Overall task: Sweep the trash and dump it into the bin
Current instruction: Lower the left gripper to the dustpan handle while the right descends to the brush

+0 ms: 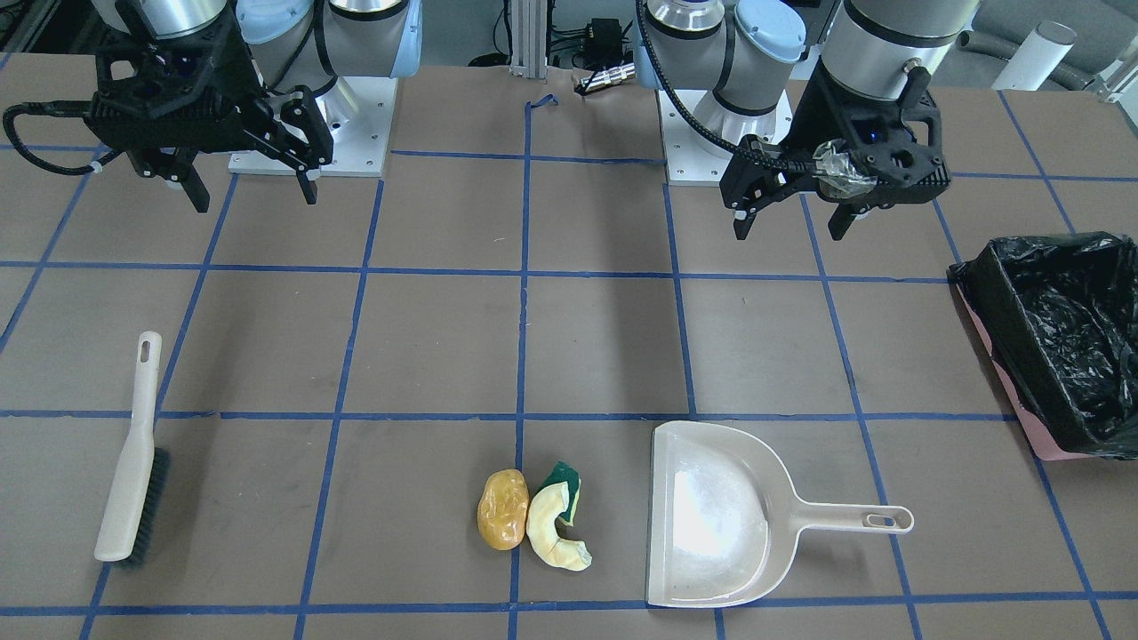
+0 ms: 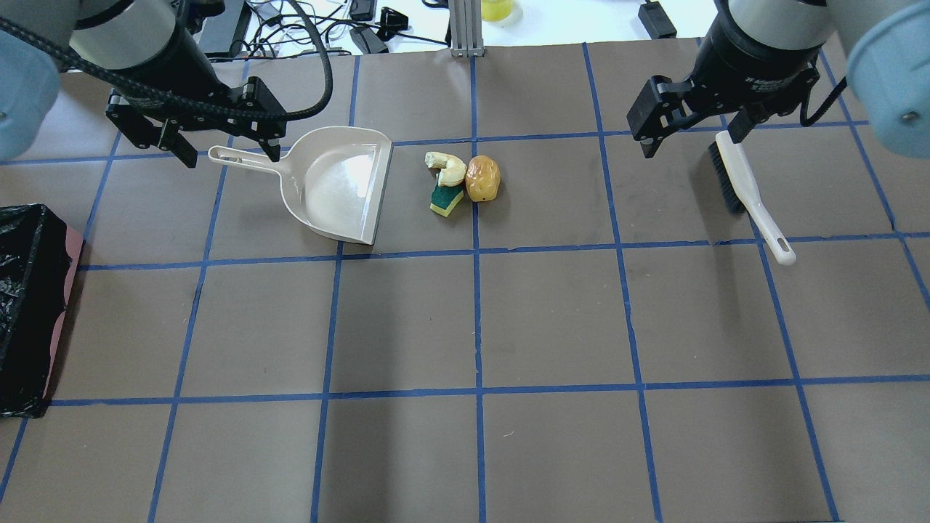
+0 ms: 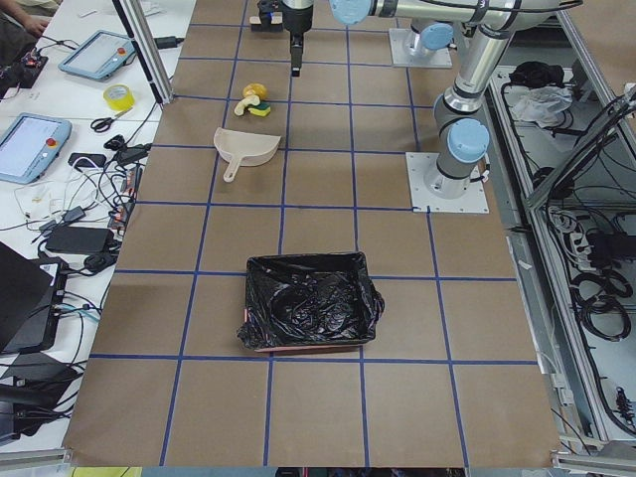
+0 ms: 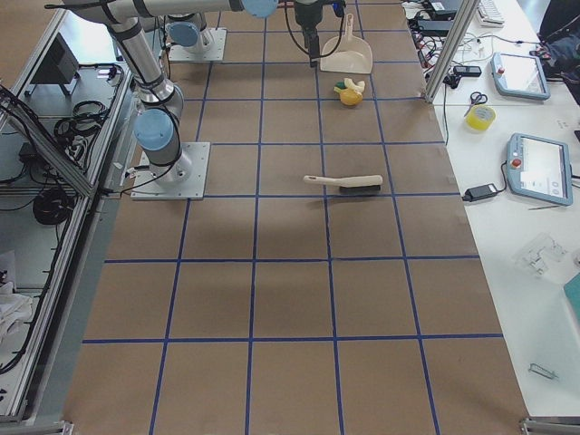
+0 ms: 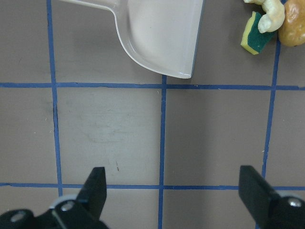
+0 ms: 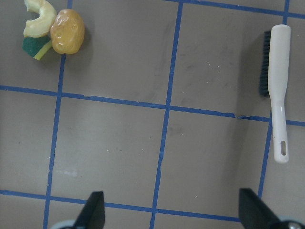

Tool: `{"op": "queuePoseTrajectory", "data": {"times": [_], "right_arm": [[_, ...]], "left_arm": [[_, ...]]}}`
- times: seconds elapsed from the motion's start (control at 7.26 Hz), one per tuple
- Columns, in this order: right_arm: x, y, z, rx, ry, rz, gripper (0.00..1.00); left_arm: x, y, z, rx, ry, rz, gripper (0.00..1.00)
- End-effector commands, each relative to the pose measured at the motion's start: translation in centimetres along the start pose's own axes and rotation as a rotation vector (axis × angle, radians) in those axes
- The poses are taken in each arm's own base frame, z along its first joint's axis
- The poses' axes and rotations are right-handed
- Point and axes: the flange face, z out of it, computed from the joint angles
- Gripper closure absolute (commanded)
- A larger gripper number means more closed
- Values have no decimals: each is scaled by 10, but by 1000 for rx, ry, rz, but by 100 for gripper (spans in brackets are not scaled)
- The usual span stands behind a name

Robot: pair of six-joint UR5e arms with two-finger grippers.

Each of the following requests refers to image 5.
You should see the cream curved foam piece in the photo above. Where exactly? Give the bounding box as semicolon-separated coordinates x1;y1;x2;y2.
244;0;285;33

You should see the yellow potato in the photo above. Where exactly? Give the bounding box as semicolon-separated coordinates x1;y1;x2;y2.
278;0;305;47

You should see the yellow green sponge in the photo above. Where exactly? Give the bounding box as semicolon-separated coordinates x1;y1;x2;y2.
240;11;275;55

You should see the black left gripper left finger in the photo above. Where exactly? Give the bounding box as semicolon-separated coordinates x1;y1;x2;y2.
51;167;107;229

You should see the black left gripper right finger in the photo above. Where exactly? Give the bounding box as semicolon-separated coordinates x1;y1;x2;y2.
239;165;305;229

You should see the beige plastic dustpan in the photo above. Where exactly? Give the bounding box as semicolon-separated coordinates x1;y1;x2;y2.
67;0;205;79

